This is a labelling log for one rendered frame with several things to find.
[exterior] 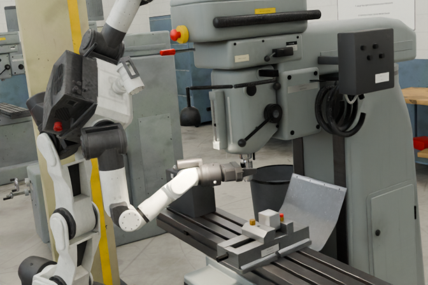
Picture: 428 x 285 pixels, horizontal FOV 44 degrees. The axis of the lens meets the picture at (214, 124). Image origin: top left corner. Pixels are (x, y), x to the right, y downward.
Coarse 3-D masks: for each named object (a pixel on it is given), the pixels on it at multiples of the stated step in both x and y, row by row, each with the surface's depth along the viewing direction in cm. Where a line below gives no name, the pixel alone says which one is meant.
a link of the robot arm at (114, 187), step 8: (104, 176) 183; (112, 176) 182; (120, 176) 184; (104, 184) 183; (112, 184) 183; (120, 184) 184; (104, 192) 184; (112, 192) 183; (120, 192) 184; (104, 200) 185; (112, 200) 183; (120, 200) 184; (128, 200) 187; (104, 208) 186; (112, 208) 182; (120, 208) 183; (128, 208) 184; (112, 216) 182; (120, 216) 183; (128, 216) 183; (136, 216) 184; (120, 224) 182; (128, 224) 183; (136, 224) 184
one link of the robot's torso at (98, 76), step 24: (72, 72) 186; (96, 72) 193; (48, 96) 196; (72, 96) 180; (96, 96) 187; (120, 96) 195; (48, 120) 191; (72, 120) 191; (96, 120) 188; (120, 120) 191
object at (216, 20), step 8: (232, 16) 170; (240, 16) 171; (248, 16) 173; (256, 16) 174; (264, 16) 176; (272, 16) 178; (280, 16) 179; (288, 16) 181; (296, 16) 183; (304, 16) 185; (312, 16) 187; (320, 16) 190; (216, 24) 167; (224, 24) 167; (232, 24) 169; (240, 24) 171; (248, 24) 174; (256, 24) 176
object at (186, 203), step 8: (176, 168) 243; (168, 176) 246; (192, 192) 232; (200, 192) 234; (208, 192) 237; (176, 200) 244; (184, 200) 238; (192, 200) 232; (200, 200) 234; (208, 200) 237; (176, 208) 245; (184, 208) 239; (192, 208) 234; (200, 208) 235; (208, 208) 238; (192, 216) 235
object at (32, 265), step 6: (30, 258) 252; (36, 258) 251; (42, 258) 251; (24, 264) 250; (30, 264) 248; (36, 264) 246; (42, 264) 245; (48, 264) 247; (54, 264) 250; (18, 270) 251; (24, 270) 247; (30, 270) 245; (36, 270) 243; (18, 276) 252; (24, 276) 246; (30, 276) 244; (24, 282) 247; (30, 282) 244; (96, 282) 262
